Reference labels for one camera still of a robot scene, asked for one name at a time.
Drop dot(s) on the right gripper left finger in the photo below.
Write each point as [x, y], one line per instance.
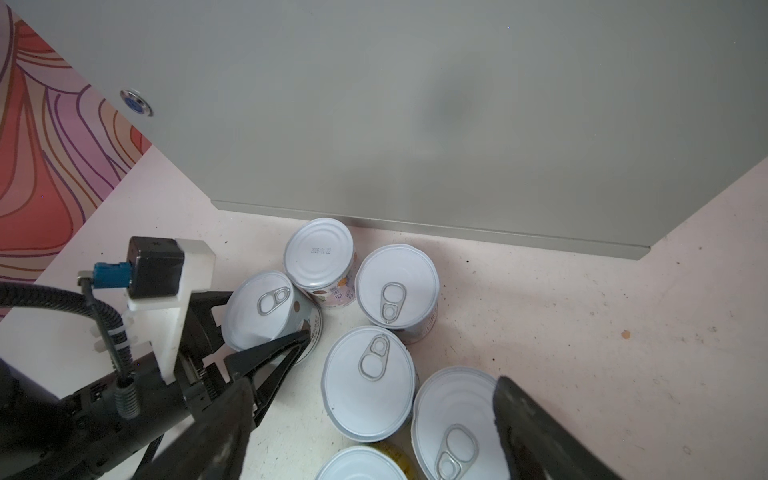
[214, 446]

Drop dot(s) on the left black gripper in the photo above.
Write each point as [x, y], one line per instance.
[96, 428]

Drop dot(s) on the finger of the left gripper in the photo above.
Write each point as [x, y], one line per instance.
[265, 367]

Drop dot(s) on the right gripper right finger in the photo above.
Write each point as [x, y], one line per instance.
[537, 446]

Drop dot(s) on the pink label can plain lid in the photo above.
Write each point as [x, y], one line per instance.
[321, 259]

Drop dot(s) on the orange label can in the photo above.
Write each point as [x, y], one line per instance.
[453, 431]

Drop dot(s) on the yellow label can front-left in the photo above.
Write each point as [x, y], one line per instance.
[381, 460]

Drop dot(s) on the teal label can back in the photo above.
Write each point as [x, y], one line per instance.
[397, 288]

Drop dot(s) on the blue cabinet lock button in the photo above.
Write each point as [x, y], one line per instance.
[136, 103]

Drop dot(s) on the grey metal cabinet box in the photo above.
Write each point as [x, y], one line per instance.
[586, 126]

